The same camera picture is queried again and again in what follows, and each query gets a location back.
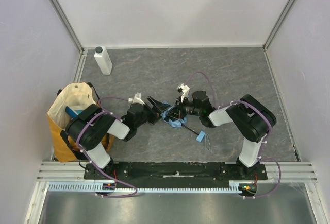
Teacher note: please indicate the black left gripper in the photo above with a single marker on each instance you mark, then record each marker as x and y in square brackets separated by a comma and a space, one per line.
[150, 110]

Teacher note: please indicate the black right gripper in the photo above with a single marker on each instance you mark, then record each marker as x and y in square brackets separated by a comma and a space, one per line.
[179, 108]

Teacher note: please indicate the light blue folding umbrella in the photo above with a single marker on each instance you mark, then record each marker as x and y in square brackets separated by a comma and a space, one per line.
[179, 123]

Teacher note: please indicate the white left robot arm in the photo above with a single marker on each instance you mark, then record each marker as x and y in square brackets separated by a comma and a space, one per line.
[90, 123]

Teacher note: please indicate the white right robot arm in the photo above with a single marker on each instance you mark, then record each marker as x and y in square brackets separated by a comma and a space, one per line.
[252, 119]

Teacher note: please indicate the white plastic bottle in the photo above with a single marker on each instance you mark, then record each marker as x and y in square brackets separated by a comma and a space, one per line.
[103, 60]

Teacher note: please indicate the yellow canvas tote bag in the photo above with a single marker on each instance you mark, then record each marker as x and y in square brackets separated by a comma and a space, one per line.
[65, 148]

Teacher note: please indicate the blue book in bag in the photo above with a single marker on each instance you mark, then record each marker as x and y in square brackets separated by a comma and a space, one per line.
[73, 111]

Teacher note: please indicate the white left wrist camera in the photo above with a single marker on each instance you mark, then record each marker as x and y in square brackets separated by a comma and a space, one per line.
[136, 99]

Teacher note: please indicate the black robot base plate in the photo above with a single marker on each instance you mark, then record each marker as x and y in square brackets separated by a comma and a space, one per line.
[156, 170]

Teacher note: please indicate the left aluminium corner post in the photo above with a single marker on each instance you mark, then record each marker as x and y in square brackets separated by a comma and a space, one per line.
[67, 25]

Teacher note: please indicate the aluminium corner post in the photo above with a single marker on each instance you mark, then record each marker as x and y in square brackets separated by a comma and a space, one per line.
[67, 25]
[279, 22]

